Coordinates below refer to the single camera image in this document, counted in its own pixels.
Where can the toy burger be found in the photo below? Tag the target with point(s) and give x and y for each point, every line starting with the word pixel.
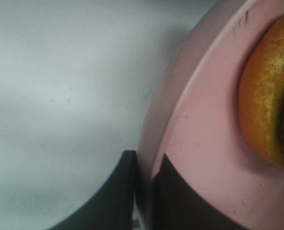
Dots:
pixel 261 96

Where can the pink round plate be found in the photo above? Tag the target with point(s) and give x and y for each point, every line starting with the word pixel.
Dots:
pixel 193 123

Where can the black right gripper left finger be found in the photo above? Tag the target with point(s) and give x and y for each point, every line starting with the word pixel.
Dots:
pixel 111 207

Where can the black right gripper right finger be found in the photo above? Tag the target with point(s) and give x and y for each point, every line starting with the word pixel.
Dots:
pixel 178 207

